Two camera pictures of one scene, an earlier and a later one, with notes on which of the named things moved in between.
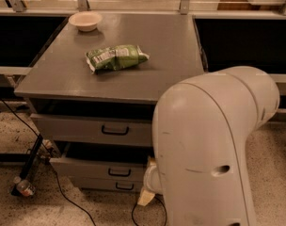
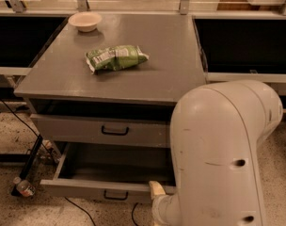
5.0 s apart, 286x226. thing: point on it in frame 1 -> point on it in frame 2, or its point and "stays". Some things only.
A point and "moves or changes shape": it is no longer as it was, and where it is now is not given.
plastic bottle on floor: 24,186 stays
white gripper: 150,180 -> 157,207
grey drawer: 100,160 moves or changes shape
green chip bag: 116,57 stays
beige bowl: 86,21 stays
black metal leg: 31,157 stays
